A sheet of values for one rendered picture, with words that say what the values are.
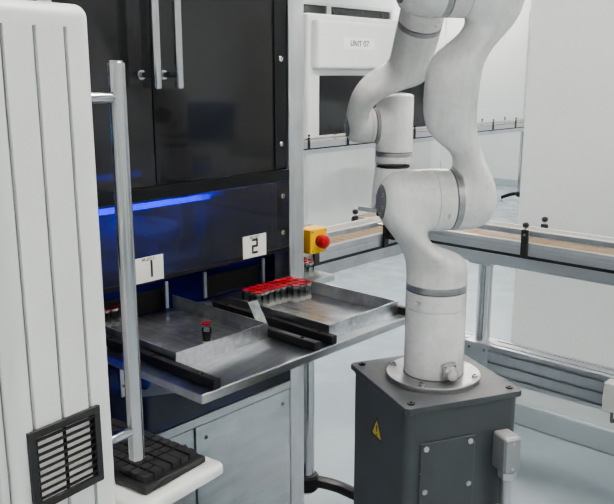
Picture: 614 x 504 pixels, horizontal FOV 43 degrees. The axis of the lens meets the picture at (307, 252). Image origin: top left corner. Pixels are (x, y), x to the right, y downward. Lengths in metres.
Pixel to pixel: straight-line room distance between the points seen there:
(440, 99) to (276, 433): 1.20
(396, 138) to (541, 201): 1.55
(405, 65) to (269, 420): 1.09
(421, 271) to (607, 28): 1.79
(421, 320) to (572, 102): 1.77
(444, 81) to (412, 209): 0.24
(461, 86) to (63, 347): 0.80
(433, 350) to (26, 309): 0.81
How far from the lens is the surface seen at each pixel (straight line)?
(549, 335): 3.33
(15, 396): 1.08
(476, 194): 1.49
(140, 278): 1.83
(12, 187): 1.02
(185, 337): 1.79
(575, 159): 3.16
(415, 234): 1.46
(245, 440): 2.21
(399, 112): 1.76
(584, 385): 2.65
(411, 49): 1.64
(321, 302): 2.03
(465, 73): 1.43
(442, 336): 1.54
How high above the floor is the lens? 1.46
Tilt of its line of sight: 13 degrees down
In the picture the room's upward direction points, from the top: straight up
